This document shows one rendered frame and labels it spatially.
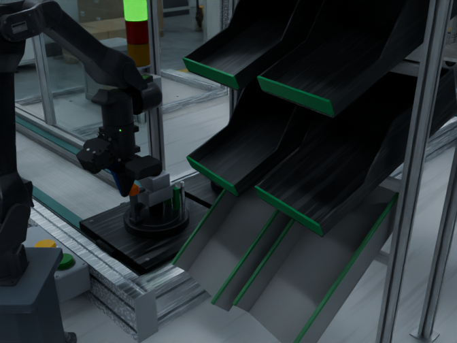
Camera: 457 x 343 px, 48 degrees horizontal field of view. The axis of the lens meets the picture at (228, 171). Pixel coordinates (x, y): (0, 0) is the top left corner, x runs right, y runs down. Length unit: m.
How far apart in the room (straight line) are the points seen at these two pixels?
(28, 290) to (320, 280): 0.43
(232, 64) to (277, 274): 0.34
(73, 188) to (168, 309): 0.54
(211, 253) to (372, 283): 0.40
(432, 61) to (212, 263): 0.48
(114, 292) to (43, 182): 0.57
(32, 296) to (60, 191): 0.64
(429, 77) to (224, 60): 0.29
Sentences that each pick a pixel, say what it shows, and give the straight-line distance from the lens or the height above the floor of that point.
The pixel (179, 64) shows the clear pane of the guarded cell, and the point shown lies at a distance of 2.57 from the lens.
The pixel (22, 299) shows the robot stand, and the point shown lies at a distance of 0.82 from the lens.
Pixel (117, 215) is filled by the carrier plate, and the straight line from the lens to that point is 1.16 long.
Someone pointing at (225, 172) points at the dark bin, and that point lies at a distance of 0.80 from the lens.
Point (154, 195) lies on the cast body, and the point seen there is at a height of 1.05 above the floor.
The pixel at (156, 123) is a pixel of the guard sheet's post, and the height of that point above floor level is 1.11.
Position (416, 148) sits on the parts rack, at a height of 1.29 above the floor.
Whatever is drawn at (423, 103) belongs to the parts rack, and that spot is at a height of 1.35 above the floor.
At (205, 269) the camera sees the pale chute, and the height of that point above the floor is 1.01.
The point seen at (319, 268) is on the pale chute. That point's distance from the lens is 0.80.
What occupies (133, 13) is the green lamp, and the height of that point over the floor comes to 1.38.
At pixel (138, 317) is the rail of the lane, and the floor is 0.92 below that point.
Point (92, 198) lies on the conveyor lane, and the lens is 1.37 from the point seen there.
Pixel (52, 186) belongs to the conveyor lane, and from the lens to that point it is 1.46.
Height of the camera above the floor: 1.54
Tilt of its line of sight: 25 degrees down
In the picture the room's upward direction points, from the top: straight up
